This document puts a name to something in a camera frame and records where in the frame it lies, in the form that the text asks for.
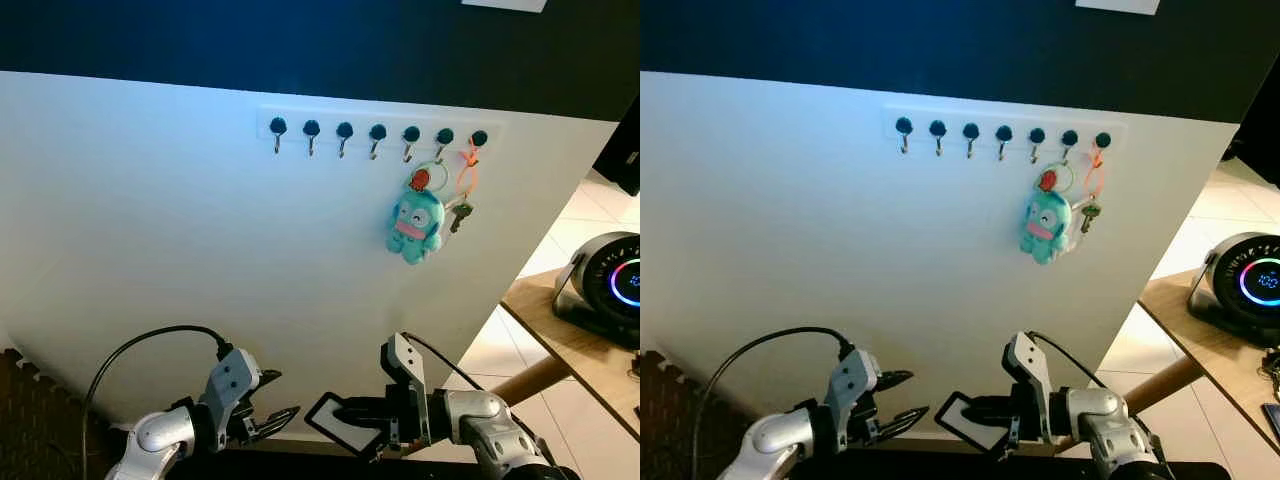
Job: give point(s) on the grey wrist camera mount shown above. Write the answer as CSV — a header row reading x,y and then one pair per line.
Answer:
x,y
405,365
852,385
235,378
1028,362

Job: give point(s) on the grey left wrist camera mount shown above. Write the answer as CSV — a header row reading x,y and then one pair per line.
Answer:
x,y
235,378
852,385

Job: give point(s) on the dark brown foam mat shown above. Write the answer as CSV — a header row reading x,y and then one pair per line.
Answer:
x,y
675,425
40,420

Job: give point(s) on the dark knob metal hook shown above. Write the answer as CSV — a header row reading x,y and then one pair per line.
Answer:
x,y
311,128
937,128
1036,134
411,133
344,130
1102,139
904,125
278,126
445,135
1069,136
377,131
970,130
479,137
1003,132

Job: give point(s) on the black card with white rim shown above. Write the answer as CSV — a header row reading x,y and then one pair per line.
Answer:
x,y
960,425
335,425

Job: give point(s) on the white wall plate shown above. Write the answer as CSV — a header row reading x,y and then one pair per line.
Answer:
x,y
505,4
1118,5

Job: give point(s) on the dark blue wallet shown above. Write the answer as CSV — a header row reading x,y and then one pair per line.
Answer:
x,y
1273,422

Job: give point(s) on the key bunch with black fobs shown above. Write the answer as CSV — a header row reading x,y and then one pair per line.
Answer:
x,y
1272,362

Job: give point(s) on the wooden table leg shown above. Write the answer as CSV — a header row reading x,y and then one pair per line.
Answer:
x,y
525,380
1165,382

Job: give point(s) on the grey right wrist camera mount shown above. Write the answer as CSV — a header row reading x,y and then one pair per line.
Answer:
x,y
405,365
1028,362

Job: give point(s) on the white hook rack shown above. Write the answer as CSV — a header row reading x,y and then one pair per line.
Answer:
x,y
985,118
360,118

